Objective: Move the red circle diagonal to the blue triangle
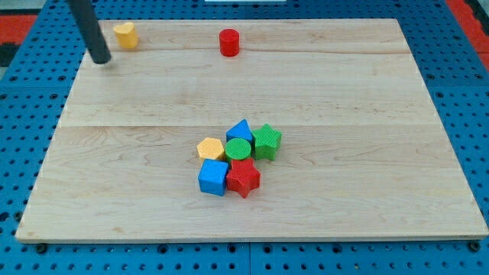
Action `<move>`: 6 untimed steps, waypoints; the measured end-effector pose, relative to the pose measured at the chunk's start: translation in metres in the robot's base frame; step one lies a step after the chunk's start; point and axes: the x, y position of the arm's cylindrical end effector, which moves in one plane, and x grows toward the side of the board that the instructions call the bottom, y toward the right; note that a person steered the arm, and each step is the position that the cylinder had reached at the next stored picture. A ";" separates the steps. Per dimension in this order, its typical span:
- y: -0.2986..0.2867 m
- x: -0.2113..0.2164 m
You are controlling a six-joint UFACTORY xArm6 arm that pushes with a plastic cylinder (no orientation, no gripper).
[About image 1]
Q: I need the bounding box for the blue triangle block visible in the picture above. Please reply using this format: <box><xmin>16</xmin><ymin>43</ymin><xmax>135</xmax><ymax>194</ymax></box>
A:
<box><xmin>226</xmin><ymin>119</ymin><xmax>253</xmax><ymax>144</ymax></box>

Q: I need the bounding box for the green cylinder block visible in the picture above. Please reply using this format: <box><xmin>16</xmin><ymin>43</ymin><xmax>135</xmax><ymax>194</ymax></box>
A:
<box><xmin>225</xmin><ymin>137</ymin><xmax>251</xmax><ymax>163</ymax></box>

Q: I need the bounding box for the green star block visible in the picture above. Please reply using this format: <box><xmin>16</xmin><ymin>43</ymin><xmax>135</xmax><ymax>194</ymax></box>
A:
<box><xmin>251</xmin><ymin>124</ymin><xmax>282</xmax><ymax>160</ymax></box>

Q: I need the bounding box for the yellow hexagon block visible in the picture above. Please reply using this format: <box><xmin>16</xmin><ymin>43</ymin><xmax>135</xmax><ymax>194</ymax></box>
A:
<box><xmin>196</xmin><ymin>137</ymin><xmax>225</xmax><ymax>163</ymax></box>

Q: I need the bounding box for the red star block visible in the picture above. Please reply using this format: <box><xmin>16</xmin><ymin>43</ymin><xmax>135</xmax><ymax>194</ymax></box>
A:
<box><xmin>226</xmin><ymin>158</ymin><xmax>261</xmax><ymax>199</ymax></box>

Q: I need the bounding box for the blue cube block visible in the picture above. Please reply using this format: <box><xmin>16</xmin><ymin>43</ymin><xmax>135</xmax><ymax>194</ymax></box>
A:
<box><xmin>198</xmin><ymin>159</ymin><xmax>228</xmax><ymax>196</ymax></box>

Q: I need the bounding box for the light wooden board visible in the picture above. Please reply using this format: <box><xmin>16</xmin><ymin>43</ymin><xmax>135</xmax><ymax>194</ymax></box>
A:
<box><xmin>16</xmin><ymin>19</ymin><xmax>488</xmax><ymax>244</ymax></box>

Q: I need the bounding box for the red cylinder block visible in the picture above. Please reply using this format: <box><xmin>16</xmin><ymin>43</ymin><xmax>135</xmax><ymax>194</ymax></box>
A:
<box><xmin>219</xmin><ymin>28</ymin><xmax>240</xmax><ymax>57</ymax></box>

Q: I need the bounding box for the yellow heart block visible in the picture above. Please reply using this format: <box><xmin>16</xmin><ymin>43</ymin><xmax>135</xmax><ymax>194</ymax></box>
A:
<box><xmin>113</xmin><ymin>22</ymin><xmax>139</xmax><ymax>49</ymax></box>

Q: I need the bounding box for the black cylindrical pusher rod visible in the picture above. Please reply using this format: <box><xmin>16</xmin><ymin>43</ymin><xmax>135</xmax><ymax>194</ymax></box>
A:
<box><xmin>66</xmin><ymin>0</ymin><xmax>112</xmax><ymax>65</ymax></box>

